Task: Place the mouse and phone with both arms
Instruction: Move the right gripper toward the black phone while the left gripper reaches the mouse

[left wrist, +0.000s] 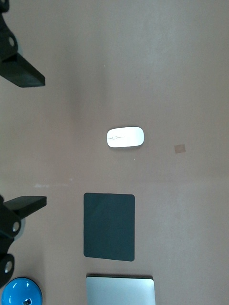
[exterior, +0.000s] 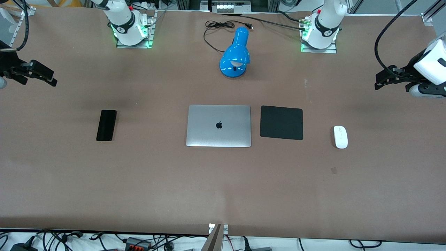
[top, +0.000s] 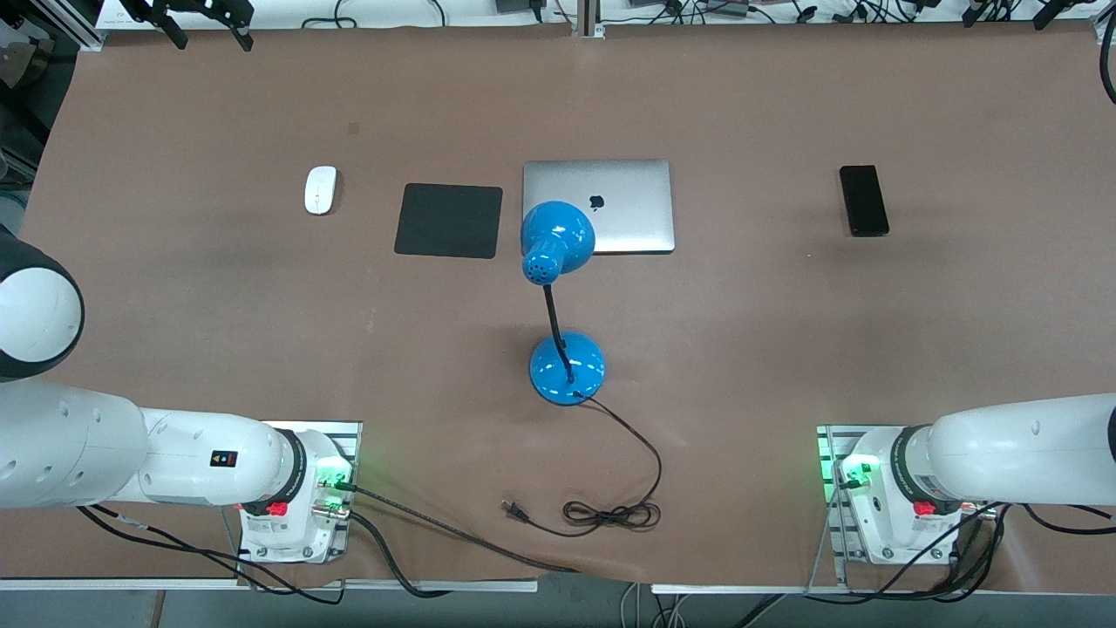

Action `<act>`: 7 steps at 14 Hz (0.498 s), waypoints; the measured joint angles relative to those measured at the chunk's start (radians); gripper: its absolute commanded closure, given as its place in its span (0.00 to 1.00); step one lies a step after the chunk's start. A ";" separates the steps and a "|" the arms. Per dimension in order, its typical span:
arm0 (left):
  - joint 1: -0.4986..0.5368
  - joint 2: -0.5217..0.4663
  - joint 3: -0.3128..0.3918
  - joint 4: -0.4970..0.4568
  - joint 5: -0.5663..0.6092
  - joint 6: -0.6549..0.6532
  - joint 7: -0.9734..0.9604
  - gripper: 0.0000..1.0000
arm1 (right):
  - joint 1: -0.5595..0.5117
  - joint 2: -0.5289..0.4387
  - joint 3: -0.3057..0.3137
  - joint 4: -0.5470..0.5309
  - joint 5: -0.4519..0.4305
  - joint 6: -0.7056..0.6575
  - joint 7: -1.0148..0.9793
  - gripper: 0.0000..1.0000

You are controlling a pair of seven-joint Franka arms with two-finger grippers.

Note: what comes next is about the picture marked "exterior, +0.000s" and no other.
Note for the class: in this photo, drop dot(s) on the blue desk lamp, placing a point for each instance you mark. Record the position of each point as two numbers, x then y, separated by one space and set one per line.
237 52

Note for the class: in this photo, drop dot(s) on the tapered grey metal post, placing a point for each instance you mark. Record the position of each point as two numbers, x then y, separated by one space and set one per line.
213 242

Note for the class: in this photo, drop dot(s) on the white power strip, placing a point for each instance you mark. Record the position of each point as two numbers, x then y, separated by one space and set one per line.
230 7

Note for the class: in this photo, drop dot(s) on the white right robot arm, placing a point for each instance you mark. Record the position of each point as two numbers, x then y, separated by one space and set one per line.
122 17

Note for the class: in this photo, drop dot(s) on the small metal table bracket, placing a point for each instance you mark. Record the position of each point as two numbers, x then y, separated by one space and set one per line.
225 228

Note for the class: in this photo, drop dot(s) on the aluminium corner bracket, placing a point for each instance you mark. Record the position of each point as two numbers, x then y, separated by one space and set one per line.
28 11
427 19

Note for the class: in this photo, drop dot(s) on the white computer mouse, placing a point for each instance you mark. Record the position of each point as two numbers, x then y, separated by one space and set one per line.
340 137

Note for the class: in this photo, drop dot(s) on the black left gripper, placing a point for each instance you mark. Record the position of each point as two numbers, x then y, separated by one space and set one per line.
408 74

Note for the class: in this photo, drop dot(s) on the perforated aluminium strip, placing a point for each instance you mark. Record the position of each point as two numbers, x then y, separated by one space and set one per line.
15 31

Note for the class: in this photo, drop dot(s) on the black smartphone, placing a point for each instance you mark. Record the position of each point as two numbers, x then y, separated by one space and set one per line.
106 125

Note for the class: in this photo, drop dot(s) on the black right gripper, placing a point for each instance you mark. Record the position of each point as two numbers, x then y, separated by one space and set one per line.
7 66

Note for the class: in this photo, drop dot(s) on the black mouse pad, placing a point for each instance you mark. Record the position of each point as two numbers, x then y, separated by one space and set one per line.
281 122

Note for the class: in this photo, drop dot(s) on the silver laptop with apple logo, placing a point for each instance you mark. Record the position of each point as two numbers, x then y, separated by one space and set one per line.
218 134

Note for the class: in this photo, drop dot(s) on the black power adapter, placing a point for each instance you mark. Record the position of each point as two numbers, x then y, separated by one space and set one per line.
24 247

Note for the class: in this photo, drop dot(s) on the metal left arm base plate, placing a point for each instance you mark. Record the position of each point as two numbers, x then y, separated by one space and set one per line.
331 50

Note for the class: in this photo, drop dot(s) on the aluminium frame posts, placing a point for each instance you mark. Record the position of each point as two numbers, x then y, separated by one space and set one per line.
191 4

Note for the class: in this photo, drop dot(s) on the grey connector box red plugs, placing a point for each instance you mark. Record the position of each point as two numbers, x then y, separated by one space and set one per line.
137 243

